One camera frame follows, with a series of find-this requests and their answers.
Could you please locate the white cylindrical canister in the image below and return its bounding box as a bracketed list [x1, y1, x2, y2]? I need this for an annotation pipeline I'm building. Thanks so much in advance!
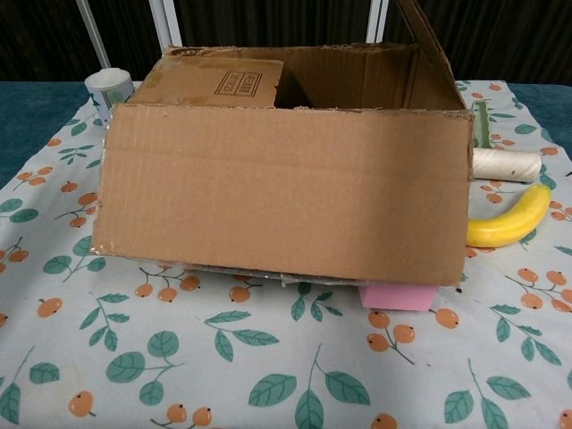
[84, 67, 134, 126]

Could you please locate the yellow banana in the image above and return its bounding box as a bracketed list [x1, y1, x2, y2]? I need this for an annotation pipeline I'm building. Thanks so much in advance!
[467, 182, 553, 248]

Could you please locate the white frame post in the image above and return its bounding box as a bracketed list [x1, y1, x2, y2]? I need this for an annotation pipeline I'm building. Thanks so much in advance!
[364, 0, 390, 46]
[149, 0, 182, 49]

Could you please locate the floral print tablecloth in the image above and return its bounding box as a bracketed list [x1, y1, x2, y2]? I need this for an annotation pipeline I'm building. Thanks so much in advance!
[0, 80, 572, 429]

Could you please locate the lint roller green handle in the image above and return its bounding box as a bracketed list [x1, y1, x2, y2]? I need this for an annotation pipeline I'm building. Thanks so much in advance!
[471, 100, 543, 185]

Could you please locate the pink foam cube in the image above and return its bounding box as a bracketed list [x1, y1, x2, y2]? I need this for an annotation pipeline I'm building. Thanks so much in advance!
[359, 283, 439, 313]

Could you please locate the brown cardboard box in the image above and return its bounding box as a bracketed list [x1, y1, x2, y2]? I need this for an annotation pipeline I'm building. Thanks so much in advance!
[91, 0, 475, 288]

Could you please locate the thin grey frame rail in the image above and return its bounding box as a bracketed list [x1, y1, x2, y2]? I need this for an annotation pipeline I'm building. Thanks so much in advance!
[73, 0, 111, 69]

